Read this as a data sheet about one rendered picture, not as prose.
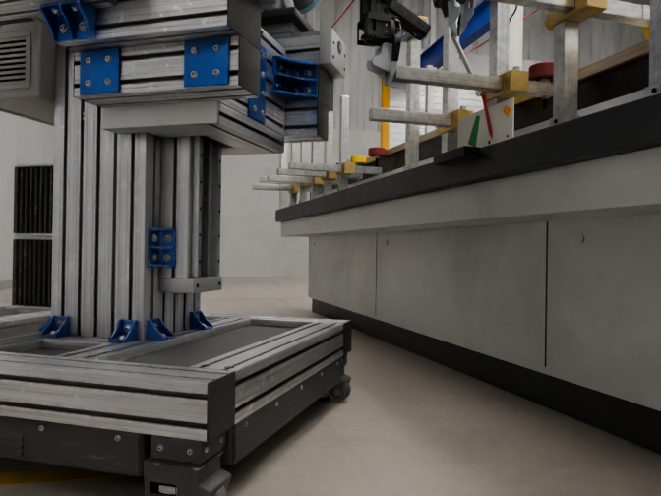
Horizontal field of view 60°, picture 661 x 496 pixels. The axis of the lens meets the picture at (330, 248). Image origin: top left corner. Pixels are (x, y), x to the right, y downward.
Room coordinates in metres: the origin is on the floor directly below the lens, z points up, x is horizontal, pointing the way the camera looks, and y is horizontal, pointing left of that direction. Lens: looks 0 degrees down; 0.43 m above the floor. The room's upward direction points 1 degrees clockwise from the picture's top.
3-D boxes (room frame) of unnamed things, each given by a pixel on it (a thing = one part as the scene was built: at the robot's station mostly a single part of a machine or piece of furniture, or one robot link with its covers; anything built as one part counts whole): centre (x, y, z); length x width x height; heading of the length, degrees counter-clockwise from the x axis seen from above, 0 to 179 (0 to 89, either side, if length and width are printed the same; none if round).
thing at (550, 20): (1.20, -0.50, 0.95); 0.14 x 0.06 x 0.05; 17
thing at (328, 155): (2.89, 0.02, 0.91); 0.04 x 0.04 x 0.48; 17
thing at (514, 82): (1.44, -0.43, 0.85); 0.14 x 0.06 x 0.05; 17
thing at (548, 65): (1.45, -0.54, 0.85); 0.08 x 0.08 x 0.11
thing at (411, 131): (1.95, -0.27, 0.93); 0.05 x 0.05 x 0.45; 17
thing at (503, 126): (1.48, -0.39, 0.75); 0.26 x 0.01 x 0.10; 17
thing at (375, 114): (1.64, -0.31, 0.81); 0.44 x 0.03 x 0.04; 107
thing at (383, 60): (1.30, -0.11, 0.86); 0.06 x 0.03 x 0.09; 107
